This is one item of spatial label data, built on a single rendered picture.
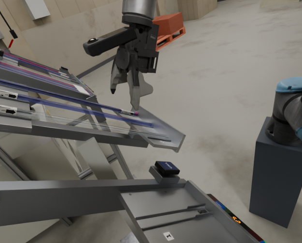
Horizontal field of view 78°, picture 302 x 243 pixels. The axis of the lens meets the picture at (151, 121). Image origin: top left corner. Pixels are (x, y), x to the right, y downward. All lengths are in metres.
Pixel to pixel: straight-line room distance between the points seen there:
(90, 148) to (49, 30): 3.63
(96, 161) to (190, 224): 0.38
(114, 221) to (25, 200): 1.09
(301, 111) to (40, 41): 3.87
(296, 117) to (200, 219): 0.42
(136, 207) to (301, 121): 0.51
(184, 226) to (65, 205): 0.21
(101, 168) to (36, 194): 0.37
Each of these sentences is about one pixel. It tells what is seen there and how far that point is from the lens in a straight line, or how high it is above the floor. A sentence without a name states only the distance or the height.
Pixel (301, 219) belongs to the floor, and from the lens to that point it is 1.35.
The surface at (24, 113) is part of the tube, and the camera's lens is 0.45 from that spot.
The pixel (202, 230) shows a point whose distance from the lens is 0.41.
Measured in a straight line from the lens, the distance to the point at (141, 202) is 0.38.
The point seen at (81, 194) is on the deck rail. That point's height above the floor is 0.89.
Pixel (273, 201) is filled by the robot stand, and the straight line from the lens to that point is 1.14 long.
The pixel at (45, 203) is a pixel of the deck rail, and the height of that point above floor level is 0.92.
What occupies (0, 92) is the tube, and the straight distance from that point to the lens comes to 0.56.
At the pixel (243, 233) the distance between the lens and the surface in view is 0.44.
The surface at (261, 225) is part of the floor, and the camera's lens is 1.28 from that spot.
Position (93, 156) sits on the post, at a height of 0.75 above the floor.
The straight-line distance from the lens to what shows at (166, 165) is 0.46.
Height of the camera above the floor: 1.14
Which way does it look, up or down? 34 degrees down
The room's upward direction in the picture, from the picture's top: 17 degrees counter-clockwise
